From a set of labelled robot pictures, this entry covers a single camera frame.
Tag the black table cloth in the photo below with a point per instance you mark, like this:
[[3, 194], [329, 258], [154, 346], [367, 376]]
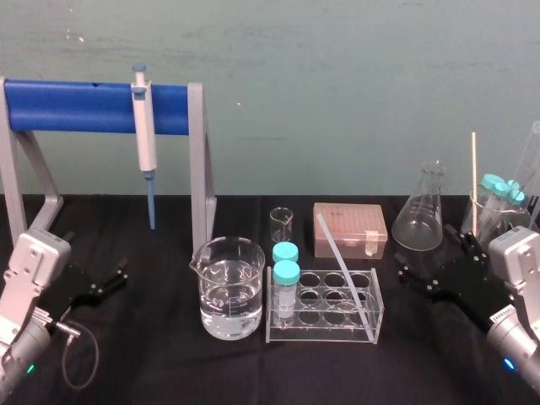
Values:
[[169, 371]]

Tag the clear glass stirring rod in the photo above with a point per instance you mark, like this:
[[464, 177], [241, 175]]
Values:
[[337, 255]]

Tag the glass beaker holding tubes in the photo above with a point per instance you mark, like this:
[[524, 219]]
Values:
[[512, 217]]

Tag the pink pipette tip box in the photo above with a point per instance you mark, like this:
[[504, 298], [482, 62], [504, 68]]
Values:
[[350, 232]]

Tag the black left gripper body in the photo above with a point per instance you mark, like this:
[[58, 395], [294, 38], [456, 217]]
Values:
[[69, 291]]

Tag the grey and blue pipette stand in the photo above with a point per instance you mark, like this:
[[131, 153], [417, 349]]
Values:
[[84, 105]]

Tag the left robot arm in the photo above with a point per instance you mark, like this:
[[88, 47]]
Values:
[[29, 270]]

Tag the teal-capped sample tube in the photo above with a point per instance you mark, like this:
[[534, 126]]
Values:
[[501, 188], [286, 274], [512, 185], [490, 181], [285, 252], [518, 197]]

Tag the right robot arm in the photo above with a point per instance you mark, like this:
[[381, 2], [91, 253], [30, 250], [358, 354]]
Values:
[[514, 270]]

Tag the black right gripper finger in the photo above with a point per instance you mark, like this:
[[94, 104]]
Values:
[[419, 280], [470, 246]]

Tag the clear glass conical flask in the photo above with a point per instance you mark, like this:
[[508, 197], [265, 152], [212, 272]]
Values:
[[418, 223]]

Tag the clear acrylic tube rack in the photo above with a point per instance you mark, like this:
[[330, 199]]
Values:
[[337, 314]]

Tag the small empty glass beaker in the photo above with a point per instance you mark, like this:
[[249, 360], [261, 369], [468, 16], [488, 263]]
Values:
[[281, 225]]

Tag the white and blue pipette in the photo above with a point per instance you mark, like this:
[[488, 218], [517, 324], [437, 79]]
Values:
[[144, 126]]

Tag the thin wooden stick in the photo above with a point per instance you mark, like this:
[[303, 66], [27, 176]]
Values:
[[475, 181]]

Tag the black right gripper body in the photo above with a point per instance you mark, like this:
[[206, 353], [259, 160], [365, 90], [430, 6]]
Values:
[[472, 287]]

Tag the large glass beaker with water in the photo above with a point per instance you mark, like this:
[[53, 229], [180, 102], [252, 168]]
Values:
[[230, 304]]

